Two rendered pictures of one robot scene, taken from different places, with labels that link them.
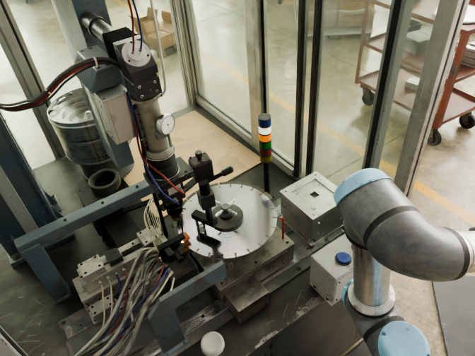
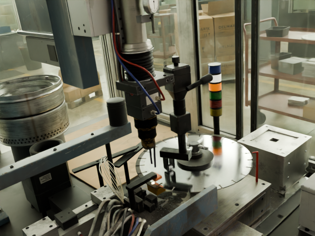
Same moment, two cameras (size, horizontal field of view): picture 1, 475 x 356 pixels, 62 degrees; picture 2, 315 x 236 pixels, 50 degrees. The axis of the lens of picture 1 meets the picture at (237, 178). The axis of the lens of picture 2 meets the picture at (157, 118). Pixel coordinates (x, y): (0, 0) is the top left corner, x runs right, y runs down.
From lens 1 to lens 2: 0.54 m
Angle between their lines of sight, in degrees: 21
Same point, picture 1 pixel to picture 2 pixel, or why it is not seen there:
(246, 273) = (230, 215)
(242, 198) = (205, 143)
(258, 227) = (234, 161)
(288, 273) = (269, 221)
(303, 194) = (263, 141)
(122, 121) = (99, 7)
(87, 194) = not seen: hidden behind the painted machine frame
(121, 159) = (87, 76)
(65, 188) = not seen: outside the picture
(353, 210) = not seen: outside the picture
